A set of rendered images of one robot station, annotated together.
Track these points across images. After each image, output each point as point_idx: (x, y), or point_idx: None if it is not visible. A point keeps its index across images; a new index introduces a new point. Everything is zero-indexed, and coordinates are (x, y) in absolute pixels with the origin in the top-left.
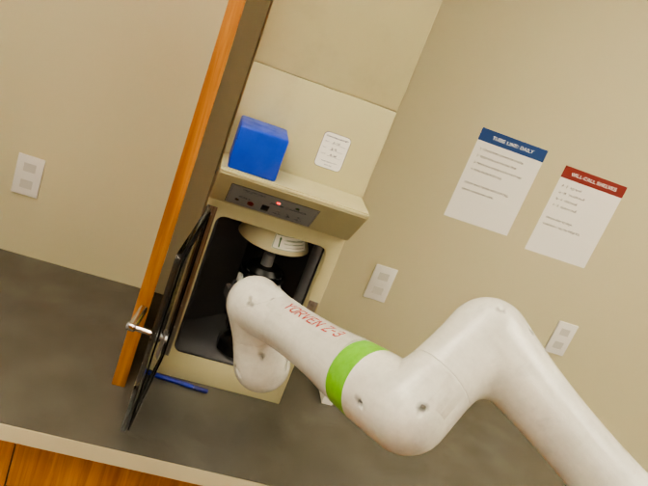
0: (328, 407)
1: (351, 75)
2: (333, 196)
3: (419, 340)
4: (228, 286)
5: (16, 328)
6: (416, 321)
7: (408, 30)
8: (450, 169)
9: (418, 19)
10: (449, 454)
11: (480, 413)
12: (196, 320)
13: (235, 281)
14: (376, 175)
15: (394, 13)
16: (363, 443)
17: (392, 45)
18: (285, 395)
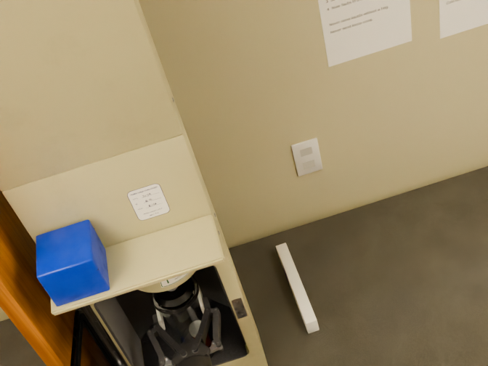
0: (316, 335)
1: (107, 139)
2: (178, 251)
3: (381, 173)
4: (149, 337)
5: None
6: (366, 162)
7: (127, 64)
8: (305, 25)
9: (129, 48)
10: (454, 316)
11: (476, 223)
12: (153, 327)
13: (155, 315)
14: (231, 80)
15: (99, 62)
16: (362, 364)
17: (124, 88)
18: (271, 348)
